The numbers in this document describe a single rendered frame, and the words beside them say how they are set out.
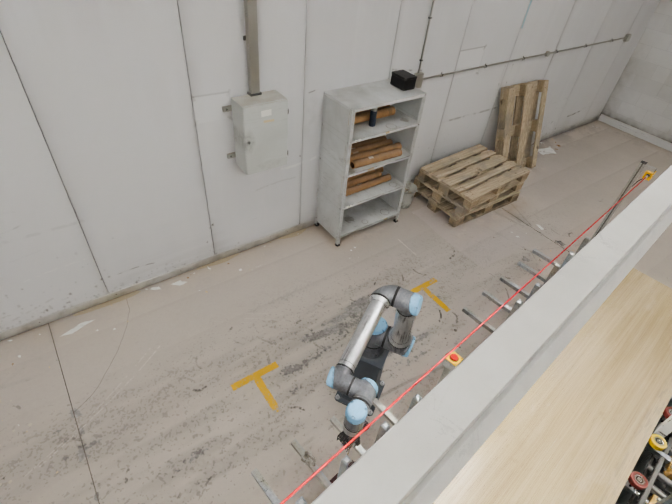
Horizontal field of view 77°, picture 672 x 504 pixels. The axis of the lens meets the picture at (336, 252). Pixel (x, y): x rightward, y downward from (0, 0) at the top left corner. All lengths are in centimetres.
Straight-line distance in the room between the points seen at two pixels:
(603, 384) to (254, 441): 230
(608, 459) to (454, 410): 216
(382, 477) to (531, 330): 39
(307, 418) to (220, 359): 87
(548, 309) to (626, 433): 211
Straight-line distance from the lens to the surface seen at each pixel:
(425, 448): 65
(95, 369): 390
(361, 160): 421
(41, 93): 331
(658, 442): 305
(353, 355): 205
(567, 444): 274
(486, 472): 247
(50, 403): 386
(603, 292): 117
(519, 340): 82
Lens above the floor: 304
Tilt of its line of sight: 42 degrees down
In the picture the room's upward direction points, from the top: 7 degrees clockwise
